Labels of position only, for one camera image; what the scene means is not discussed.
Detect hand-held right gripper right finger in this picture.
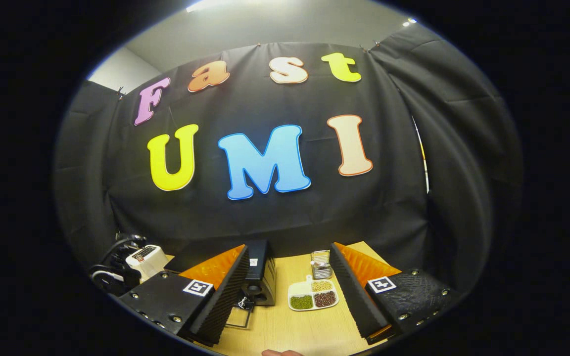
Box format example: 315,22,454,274
329,242,457,346

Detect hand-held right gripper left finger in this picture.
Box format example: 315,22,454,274
117,244,251,347

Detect black electric oven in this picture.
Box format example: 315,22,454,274
164,240,277,330

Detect white toaster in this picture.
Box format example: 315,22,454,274
126,245,169,283

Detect white divided bean dish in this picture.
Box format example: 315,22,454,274
287,275,339,312

